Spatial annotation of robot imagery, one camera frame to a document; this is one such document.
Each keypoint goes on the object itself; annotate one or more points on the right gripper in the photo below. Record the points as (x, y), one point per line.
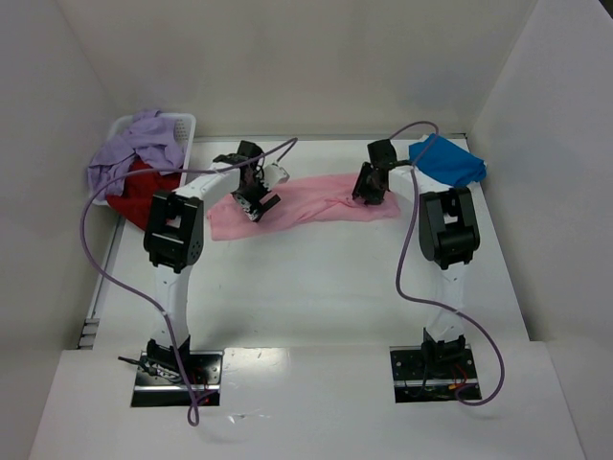
(367, 190)

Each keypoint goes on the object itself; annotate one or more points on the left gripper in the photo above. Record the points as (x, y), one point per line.
(256, 201)

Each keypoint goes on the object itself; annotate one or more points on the pink t shirt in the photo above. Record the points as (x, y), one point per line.
(305, 200)

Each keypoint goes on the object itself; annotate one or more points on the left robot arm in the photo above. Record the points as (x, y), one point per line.
(174, 237)

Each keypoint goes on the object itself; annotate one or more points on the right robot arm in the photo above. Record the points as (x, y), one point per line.
(444, 218)

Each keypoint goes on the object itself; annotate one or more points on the blue folded t shirt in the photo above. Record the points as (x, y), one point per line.
(447, 163)

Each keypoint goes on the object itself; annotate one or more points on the white laundry basket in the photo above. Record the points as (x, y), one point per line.
(182, 129)

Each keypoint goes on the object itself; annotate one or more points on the purple t shirt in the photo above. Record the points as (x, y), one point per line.
(139, 148)

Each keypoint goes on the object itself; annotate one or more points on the red t shirt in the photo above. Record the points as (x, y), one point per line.
(131, 197)

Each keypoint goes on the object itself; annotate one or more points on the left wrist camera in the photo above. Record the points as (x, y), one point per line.
(274, 175)

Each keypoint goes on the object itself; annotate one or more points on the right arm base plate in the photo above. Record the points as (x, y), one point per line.
(414, 381)

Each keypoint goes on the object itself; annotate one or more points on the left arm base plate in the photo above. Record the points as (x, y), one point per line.
(157, 386)

